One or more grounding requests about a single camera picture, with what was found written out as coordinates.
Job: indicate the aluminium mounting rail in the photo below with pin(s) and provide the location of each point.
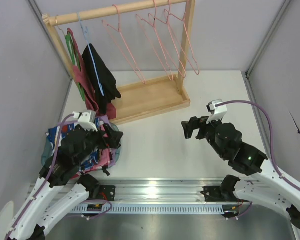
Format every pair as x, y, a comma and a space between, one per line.
201, 191

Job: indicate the blue plastic laundry basket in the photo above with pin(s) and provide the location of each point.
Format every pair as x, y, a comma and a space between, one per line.
95, 162

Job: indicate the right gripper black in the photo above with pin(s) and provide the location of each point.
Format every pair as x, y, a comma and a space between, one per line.
200, 128

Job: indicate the pink wire hanger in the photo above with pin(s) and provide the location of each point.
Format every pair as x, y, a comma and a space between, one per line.
152, 45
119, 40
186, 54
167, 39

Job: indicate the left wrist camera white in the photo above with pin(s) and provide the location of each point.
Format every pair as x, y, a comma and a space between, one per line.
86, 120

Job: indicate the blue wire hanger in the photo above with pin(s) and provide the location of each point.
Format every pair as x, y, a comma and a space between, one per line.
85, 32

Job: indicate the wooden clothes rack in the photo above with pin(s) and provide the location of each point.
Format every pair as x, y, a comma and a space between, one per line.
138, 101

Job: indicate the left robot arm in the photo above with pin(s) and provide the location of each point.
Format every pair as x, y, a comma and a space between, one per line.
36, 218

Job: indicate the slotted cable duct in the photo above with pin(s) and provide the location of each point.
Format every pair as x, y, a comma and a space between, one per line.
174, 209

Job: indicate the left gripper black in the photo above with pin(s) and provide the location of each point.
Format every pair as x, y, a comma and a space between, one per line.
104, 136

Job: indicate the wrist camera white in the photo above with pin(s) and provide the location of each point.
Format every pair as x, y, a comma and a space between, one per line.
217, 112
86, 120

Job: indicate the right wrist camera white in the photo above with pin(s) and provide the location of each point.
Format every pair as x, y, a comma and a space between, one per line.
217, 112

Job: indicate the black trousers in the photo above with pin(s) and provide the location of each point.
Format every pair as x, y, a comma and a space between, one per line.
106, 78

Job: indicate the maroon tank top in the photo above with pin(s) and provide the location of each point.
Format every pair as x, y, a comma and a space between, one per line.
80, 76

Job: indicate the green hanger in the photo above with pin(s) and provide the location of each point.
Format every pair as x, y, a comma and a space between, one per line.
75, 60

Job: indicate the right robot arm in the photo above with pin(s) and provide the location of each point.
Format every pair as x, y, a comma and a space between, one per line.
251, 162

